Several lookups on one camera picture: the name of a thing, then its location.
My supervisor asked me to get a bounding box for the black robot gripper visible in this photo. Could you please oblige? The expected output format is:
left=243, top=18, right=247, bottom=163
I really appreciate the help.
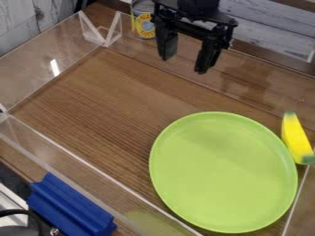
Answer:
left=152, top=0, right=239, bottom=75

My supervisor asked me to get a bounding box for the yellow toy banana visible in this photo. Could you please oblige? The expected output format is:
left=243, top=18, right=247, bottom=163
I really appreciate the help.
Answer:
left=281, top=111, right=315, bottom=165

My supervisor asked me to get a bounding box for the clear acrylic barrier wall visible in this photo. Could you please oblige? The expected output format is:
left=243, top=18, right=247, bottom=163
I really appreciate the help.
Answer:
left=0, top=6, right=315, bottom=236

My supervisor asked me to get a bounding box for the yellow labelled tin can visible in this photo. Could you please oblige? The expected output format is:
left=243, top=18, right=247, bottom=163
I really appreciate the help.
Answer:
left=130, top=0, right=155, bottom=40

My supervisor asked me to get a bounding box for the clear acrylic corner bracket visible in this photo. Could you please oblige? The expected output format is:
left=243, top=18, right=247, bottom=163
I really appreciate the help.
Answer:
left=78, top=11, right=121, bottom=48

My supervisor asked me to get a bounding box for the green round plate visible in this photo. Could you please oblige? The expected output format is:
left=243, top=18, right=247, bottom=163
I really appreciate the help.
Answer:
left=149, top=112, right=297, bottom=233

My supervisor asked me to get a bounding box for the blue plastic clamp block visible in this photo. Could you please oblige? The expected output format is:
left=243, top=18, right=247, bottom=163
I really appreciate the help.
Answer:
left=26, top=173, right=117, bottom=236

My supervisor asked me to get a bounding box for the black cable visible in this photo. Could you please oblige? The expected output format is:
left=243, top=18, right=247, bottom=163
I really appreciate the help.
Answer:
left=0, top=208, right=41, bottom=236

